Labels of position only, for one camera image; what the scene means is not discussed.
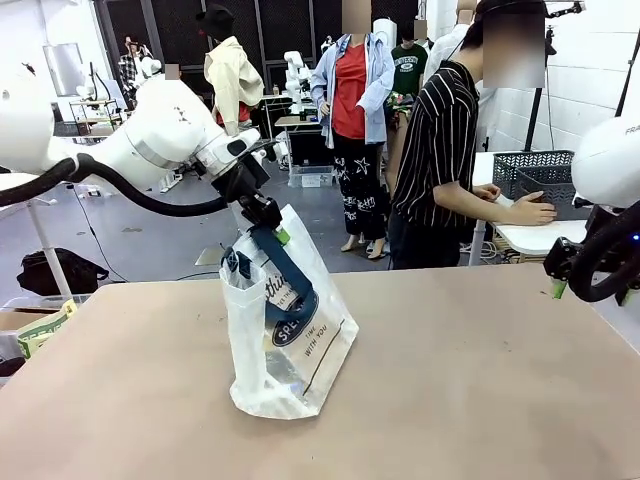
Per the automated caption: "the white side table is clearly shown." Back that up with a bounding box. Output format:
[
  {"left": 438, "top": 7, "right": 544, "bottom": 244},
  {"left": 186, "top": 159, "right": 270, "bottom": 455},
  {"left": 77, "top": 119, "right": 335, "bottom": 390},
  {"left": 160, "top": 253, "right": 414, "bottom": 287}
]
[{"left": 469, "top": 151, "right": 595, "bottom": 267}]

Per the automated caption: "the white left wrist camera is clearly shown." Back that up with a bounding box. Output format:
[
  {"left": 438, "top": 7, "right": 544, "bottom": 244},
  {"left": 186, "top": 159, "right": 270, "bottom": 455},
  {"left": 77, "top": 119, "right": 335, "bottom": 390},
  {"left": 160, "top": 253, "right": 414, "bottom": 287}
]
[{"left": 253, "top": 140, "right": 287, "bottom": 162}]

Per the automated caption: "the black light stand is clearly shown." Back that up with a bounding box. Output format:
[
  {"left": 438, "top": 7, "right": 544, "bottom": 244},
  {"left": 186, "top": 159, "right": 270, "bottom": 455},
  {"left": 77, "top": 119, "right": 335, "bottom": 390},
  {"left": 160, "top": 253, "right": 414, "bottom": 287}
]
[{"left": 614, "top": 58, "right": 640, "bottom": 119}]

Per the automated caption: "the person's right forearm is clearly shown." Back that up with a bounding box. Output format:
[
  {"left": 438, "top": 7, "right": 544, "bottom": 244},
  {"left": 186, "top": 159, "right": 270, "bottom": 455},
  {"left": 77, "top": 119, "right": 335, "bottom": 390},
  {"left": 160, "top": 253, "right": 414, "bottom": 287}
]
[{"left": 434, "top": 180, "right": 521, "bottom": 226}]

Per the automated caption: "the black sleeved right arm cable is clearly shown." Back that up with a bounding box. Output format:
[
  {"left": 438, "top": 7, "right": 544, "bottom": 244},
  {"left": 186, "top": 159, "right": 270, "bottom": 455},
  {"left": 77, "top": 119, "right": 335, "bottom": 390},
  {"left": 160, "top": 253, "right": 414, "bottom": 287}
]
[{"left": 569, "top": 199, "right": 640, "bottom": 304}]

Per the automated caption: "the grey mannequin base plate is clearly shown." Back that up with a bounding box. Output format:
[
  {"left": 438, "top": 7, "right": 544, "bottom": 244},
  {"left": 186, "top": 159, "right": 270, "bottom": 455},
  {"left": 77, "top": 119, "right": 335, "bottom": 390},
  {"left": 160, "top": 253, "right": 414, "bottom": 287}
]
[{"left": 194, "top": 245, "right": 227, "bottom": 267}]

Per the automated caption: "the person in plaid shirt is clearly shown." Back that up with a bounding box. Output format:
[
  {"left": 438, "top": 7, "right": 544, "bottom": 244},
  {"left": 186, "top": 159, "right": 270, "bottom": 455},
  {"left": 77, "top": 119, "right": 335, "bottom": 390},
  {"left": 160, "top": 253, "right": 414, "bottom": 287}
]
[{"left": 118, "top": 34, "right": 152, "bottom": 109}]

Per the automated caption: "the translucent white shopping bag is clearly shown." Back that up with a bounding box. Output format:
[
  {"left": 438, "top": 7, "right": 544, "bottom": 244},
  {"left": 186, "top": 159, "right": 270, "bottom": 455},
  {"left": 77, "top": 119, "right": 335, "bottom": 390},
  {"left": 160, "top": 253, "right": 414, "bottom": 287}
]
[{"left": 218, "top": 203, "right": 360, "bottom": 420}]

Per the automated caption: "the brown cardboard box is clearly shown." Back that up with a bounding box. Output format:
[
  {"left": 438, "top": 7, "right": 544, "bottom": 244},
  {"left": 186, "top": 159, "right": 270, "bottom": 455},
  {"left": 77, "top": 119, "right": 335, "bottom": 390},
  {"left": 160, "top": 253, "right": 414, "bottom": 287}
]
[{"left": 0, "top": 308, "right": 40, "bottom": 332}]

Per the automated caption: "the person's left hand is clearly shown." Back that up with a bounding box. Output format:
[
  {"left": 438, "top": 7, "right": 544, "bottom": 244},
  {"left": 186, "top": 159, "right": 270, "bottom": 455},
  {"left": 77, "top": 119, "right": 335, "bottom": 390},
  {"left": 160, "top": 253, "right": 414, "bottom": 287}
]
[{"left": 473, "top": 183, "right": 504, "bottom": 205}]

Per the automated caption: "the clear plastic storage bin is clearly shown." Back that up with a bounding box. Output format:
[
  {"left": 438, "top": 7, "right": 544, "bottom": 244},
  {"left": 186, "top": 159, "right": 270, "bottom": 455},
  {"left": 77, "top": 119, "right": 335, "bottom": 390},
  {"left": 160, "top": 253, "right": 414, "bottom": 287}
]
[{"left": 288, "top": 164, "right": 335, "bottom": 189}]

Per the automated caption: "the mannequin in beige jacket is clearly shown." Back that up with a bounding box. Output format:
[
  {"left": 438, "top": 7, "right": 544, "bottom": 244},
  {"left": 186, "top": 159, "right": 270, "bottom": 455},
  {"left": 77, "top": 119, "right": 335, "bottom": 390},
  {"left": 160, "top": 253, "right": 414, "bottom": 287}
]
[{"left": 194, "top": 3, "right": 266, "bottom": 140}]

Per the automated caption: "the white table with legs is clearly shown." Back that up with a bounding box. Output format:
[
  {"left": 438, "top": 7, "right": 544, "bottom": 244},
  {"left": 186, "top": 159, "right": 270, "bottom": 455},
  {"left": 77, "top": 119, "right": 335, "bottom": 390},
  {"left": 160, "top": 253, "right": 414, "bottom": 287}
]
[{"left": 0, "top": 172, "right": 71, "bottom": 301}]

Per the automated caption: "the green and white paper bag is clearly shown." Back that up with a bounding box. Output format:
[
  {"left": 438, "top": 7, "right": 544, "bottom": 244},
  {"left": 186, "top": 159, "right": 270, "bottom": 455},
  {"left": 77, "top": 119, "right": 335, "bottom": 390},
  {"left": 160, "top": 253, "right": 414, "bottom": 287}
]
[{"left": 17, "top": 298, "right": 79, "bottom": 359}]

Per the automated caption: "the person's right hand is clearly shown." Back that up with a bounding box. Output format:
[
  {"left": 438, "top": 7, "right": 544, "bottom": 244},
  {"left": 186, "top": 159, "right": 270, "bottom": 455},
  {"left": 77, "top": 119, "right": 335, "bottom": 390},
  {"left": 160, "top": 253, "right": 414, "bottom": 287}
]
[{"left": 509, "top": 191, "right": 559, "bottom": 227}]

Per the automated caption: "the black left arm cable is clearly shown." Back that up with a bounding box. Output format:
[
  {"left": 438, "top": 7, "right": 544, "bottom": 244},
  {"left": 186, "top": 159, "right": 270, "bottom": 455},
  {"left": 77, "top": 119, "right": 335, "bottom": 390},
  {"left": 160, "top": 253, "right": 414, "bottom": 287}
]
[{"left": 0, "top": 152, "right": 232, "bottom": 218}]

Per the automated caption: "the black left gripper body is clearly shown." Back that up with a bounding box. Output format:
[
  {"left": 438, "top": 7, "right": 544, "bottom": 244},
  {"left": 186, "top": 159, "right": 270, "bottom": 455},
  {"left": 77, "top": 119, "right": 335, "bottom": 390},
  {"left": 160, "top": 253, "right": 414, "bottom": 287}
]
[{"left": 212, "top": 158, "right": 284, "bottom": 232}]

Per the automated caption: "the person in green t-shirt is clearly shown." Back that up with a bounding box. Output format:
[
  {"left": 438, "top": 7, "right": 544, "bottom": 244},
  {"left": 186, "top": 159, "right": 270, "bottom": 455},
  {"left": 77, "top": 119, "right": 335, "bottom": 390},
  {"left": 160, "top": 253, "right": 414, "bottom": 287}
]
[{"left": 391, "top": 19, "right": 431, "bottom": 109}]

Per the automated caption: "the black backpack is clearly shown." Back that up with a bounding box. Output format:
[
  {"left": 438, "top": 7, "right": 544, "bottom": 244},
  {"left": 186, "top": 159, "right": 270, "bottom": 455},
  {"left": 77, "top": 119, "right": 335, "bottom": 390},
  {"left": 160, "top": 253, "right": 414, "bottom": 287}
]
[{"left": 17, "top": 248, "right": 110, "bottom": 296}]

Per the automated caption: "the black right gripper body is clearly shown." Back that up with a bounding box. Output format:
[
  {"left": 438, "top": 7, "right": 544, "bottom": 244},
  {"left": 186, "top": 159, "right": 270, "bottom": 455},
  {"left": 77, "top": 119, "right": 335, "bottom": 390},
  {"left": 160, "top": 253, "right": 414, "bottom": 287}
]
[{"left": 543, "top": 237, "right": 585, "bottom": 284}]

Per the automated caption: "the black camera tripod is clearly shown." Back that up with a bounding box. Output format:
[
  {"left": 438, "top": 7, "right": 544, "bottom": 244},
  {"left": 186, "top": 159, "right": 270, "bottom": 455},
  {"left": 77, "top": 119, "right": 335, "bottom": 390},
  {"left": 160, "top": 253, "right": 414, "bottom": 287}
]
[{"left": 522, "top": 24, "right": 559, "bottom": 152}]

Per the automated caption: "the person in striped black shirt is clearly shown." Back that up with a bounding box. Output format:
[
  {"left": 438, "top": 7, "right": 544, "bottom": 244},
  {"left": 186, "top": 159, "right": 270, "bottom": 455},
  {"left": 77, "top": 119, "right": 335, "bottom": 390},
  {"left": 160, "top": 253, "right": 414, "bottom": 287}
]
[{"left": 387, "top": 0, "right": 547, "bottom": 271}]

